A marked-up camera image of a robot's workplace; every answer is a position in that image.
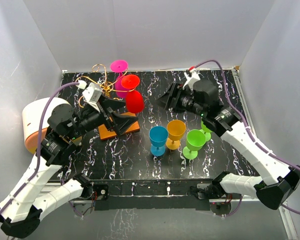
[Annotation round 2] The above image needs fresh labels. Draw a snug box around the green plastic wine glass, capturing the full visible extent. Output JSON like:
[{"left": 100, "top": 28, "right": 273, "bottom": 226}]
[
  {"left": 200, "top": 120, "right": 212, "bottom": 142},
  {"left": 182, "top": 129, "right": 206, "bottom": 160}
]

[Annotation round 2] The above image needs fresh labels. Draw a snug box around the orange plastic wine glass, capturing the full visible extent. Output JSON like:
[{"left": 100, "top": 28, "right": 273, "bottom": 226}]
[{"left": 166, "top": 119, "right": 186, "bottom": 150}]

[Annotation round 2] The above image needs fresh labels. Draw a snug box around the green plastic wine glass rear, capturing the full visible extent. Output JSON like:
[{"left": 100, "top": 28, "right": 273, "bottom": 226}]
[{"left": 200, "top": 120, "right": 212, "bottom": 142}]

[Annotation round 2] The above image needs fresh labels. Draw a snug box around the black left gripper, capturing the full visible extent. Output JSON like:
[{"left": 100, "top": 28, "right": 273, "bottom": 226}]
[{"left": 67, "top": 94, "right": 138, "bottom": 141}]

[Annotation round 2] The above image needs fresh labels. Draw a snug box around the magenta plastic wine glass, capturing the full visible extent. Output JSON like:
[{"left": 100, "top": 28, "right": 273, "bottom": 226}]
[{"left": 110, "top": 59, "right": 128, "bottom": 99}]

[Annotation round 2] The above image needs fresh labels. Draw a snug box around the blue plastic wine glass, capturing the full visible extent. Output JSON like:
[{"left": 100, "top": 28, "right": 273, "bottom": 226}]
[{"left": 149, "top": 125, "right": 169, "bottom": 157}]

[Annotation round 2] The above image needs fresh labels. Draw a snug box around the gold wire wine glass rack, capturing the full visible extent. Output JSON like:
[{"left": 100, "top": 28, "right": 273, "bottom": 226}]
[{"left": 75, "top": 64, "right": 140, "bottom": 140}]

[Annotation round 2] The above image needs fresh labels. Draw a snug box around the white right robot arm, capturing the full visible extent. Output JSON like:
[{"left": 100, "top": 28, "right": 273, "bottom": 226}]
[{"left": 156, "top": 80, "right": 300, "bottom": 210}]

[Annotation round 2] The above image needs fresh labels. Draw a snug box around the aluminium front frame rail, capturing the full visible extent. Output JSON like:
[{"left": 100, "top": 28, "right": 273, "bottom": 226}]
[{"left": 8, "top": 178, "right": 298, "bottom": 240}]

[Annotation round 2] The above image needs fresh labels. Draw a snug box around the green plastic wine glass front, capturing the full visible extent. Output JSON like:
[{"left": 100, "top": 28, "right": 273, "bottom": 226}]
[{"left": 182, "top": 129, "right": 206, "bottom": 160}]

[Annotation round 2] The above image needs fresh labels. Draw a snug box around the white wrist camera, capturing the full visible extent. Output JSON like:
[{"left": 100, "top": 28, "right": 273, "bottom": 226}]
[
  {"left": 182, "top": 66, "right": 201, "bottom": 90},
  {"left": 77, "top": 80, "right": 103, "bottom": 112}
]

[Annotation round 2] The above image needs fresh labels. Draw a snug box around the white orange cylindrical container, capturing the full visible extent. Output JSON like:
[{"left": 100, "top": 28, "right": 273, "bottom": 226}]
[{"left": 22, "top": 97, "right": 74, "bottom": 154}]

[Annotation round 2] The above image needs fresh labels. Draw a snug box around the red plastic wine glass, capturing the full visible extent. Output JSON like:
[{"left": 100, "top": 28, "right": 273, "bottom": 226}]
[{"left": 121, "top": 74, "right": 145, "bottom": 114}]

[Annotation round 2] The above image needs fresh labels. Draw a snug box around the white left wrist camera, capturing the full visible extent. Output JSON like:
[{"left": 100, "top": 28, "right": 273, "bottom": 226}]
[{"left": 77, "top": 80, "right": 103, "bottom": 112}]

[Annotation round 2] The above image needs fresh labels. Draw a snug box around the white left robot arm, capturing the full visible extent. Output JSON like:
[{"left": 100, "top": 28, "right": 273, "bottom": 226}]
[{"left": 0, "top": 96, "right": 138, "bottom": 239}]

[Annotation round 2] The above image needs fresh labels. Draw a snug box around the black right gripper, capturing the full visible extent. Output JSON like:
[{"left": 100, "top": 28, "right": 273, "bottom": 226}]
[{"left": 154, "top": 83, "right": 207, "bottom": 118}]

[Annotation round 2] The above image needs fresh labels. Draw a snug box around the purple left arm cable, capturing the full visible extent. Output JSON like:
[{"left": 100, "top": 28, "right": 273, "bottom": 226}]
[{"left": 0, "top": 81, "right": 85, "bottom": 226}]

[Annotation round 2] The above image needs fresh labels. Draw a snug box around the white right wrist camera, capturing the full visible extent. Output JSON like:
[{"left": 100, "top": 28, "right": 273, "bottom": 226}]
[{"left": 182, "top": 66, "right": 201, "bottom": 90}]

